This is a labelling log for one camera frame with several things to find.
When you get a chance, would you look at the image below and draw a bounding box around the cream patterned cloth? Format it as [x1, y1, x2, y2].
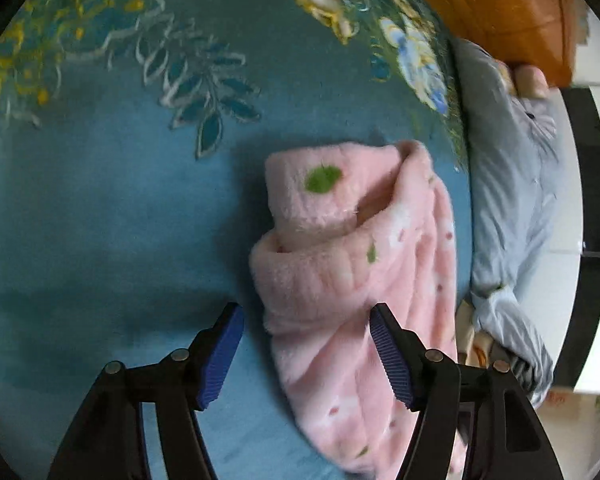
[455, 300, 502, 367]

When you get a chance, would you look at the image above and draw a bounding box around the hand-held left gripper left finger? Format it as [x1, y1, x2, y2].
[47, 302, 245, 480]

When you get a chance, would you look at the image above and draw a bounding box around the pink fleece floral garment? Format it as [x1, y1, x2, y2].
[249, 140, 473, 480]

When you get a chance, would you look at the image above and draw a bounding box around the pink pillow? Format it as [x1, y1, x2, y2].
[512, 62, 551, 100]

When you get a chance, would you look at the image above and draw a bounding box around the white wardrobe with black stripe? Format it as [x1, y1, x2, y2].
[545, 10, 600, 397]

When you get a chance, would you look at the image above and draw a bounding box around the wooden headboard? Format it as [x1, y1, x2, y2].
[385, 0, 589, 89]

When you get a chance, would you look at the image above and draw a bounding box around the blue floral bed blanket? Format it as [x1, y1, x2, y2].
[0, 0, 473, 480]

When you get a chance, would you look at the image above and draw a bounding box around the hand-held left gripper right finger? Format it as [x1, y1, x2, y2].
[369, 302, 564, 480]

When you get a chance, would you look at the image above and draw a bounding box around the grey floral quilt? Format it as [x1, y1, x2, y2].
[450, 37, 569, 408]

